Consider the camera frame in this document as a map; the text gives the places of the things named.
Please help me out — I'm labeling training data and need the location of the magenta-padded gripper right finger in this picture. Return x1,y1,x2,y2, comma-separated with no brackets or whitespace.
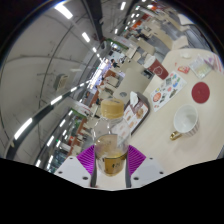
125,144,166,188

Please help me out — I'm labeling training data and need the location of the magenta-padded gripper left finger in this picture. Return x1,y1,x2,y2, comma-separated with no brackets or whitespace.
54,144,99,188

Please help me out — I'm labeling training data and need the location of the clear plastic packet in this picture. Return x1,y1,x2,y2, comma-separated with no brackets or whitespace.
189,54,213,80

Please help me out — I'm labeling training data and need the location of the small purple packet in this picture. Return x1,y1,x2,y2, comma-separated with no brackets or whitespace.
204,53,223,73

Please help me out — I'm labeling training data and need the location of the small red sauce sachet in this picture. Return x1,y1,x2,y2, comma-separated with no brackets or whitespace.
177,65,191,75

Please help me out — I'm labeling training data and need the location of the group of ceiling lights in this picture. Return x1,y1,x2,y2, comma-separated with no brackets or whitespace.
13,0,161,168

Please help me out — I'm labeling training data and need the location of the group of beige chairs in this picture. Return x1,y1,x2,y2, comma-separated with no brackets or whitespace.
71,13,191,148

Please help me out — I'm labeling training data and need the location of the red paper cup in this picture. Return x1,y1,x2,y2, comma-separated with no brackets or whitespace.
147,59,170,81

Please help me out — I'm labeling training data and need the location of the white mug with gold handle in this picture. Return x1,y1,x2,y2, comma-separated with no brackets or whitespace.
169,104,200,141

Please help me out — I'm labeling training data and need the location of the flat round red coaster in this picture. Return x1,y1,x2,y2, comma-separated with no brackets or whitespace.
191,81,211,104

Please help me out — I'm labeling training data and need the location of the ceiling air conditioner unit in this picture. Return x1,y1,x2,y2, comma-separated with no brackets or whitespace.
54,73,70,91

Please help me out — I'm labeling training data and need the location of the small white sachet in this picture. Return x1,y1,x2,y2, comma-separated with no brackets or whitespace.
179,50,193,59

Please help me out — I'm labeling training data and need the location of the crumpled white napkin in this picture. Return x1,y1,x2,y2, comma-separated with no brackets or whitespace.
128,90,139,108

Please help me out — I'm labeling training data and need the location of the colourful printed leaflet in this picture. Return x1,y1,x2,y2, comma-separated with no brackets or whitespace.
149,70,188,113

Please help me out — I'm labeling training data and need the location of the clear yellow-capped drink bottle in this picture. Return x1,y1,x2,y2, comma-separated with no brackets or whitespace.
93,98,131,177

